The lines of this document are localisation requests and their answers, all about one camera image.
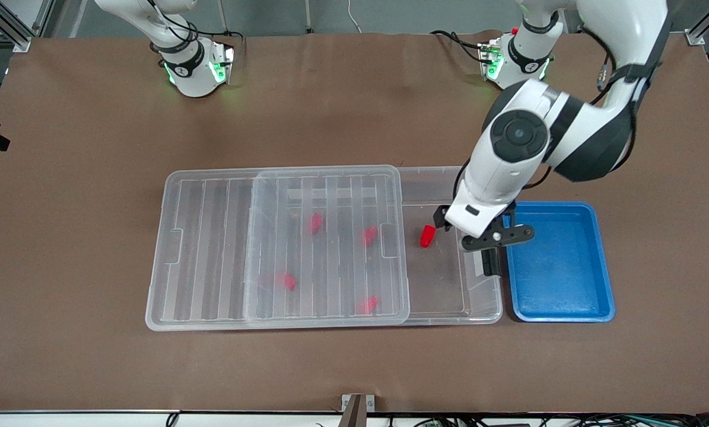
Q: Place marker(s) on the red toy block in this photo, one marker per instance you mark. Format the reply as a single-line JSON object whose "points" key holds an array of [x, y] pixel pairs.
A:
{"points": [[286, 280], [315, 223], [369, 235], [367, 305], [428, 235]]}

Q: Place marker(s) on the clear plastic box lid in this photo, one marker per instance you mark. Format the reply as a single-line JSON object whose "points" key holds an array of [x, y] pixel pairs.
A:
{"points": [[206, 255]]}

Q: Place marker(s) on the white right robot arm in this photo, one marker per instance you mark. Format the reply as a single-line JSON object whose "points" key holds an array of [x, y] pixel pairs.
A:
{"points": [[182, 65]]}

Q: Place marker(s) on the clear plastic storage box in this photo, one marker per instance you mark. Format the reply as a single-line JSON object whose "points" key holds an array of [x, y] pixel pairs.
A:
{"points": [[437, 284]]}

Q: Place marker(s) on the blue plastic tray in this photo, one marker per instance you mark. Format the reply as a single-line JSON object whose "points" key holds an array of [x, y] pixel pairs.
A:
{"points": [[559, 279]]}

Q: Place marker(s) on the metal table edge bracket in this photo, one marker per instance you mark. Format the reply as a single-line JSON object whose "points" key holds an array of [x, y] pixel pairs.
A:
{"points": [[357, 409]]}

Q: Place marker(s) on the grey metal post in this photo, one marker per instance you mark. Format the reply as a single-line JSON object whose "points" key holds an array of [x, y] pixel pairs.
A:
{"points": [[309, 15], [223, 15]]}

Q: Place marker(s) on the aluminium frame profile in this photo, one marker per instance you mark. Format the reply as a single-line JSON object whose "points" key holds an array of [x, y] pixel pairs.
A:
{"points": [[4, 26], [701, 32]]}

